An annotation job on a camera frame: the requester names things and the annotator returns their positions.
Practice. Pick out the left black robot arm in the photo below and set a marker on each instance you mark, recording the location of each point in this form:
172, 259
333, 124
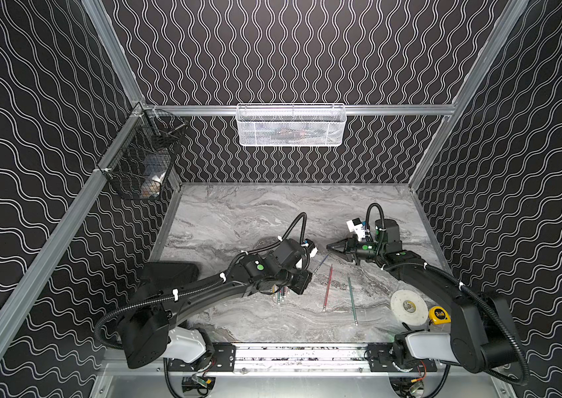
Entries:
150, 326

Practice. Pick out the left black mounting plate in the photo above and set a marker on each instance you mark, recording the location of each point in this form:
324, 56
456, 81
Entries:
220, 359

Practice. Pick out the white tape roll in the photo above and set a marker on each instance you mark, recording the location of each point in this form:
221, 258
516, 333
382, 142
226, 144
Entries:
409, 307

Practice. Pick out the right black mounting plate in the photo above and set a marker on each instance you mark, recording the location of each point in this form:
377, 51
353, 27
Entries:
380, 358

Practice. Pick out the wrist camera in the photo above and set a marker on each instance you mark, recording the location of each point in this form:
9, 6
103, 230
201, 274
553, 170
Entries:
310, 248
357, 227

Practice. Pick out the red pencil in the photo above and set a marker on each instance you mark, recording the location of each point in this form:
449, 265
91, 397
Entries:
328, 288

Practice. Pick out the yellow tape measure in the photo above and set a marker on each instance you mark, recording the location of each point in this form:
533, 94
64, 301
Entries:
439, 316

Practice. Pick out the black wire wall basket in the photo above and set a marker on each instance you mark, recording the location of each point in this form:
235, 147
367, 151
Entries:
144, 167

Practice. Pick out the bundle of coloured pencils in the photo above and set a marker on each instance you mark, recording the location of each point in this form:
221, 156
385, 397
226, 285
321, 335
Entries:
280, 294

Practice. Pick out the aluminium front rail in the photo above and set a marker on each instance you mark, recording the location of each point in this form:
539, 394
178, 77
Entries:
275, 359

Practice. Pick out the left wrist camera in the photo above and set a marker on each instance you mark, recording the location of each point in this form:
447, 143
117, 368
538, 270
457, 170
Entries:
310, 248

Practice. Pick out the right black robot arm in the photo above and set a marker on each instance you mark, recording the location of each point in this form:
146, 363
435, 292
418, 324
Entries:
482, 337

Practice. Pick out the black mounting plate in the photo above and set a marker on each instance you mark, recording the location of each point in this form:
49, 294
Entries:
220, 359
380, 358

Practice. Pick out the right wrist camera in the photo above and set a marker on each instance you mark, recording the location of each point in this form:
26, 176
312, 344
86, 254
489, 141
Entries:
357, 227

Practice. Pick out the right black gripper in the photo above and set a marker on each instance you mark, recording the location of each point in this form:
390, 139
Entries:
350, 247

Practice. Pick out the white mesh wall basket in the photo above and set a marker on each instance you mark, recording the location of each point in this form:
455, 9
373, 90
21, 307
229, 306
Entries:
291, 125

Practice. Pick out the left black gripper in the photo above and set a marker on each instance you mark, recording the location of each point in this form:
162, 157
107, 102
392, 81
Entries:
298, 283

